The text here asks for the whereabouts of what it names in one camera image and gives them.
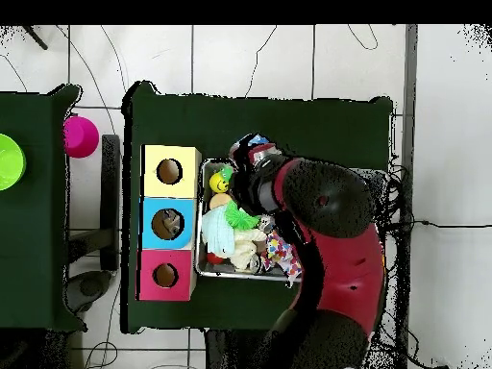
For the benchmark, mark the green spiky rubber ball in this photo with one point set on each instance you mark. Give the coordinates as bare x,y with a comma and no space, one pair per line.
236,219

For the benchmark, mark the mint green cloth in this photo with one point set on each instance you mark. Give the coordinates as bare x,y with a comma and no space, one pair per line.
217,232

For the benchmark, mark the cream knit cloth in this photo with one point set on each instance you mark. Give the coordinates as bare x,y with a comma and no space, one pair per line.
242,248

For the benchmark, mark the colourful polka-dot cloth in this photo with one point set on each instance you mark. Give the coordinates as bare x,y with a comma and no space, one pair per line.
280,250

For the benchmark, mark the wooden three-hole box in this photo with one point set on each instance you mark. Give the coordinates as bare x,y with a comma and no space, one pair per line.
184,184

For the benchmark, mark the shallow silver mesh bin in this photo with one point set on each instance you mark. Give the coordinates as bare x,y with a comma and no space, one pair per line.
226,272

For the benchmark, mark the dark green table cloth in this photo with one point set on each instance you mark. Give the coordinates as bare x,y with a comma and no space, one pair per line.
250,127
38,115

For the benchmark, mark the rainbow spiky caterpillar toy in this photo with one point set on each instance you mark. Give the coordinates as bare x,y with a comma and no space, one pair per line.
226,173

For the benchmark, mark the yellow smiley ball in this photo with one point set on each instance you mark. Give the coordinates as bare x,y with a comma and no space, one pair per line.
219,183

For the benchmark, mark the round orange sponge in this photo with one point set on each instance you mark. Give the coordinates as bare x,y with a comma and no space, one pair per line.
219,200

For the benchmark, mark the red ball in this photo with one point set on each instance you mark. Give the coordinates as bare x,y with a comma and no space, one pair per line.
213,258

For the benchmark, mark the black upright panel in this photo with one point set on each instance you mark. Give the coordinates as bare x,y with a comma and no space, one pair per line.
110,192

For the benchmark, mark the pink plastic bowl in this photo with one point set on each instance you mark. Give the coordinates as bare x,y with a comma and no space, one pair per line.
80,136

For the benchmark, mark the dark slanted rod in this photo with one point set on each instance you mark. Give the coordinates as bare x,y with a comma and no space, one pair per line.
38,40

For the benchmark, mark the green plastic bowl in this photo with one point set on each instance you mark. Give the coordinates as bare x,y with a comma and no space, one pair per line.
11,161

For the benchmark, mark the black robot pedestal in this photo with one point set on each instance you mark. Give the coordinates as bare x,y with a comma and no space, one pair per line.
230,353

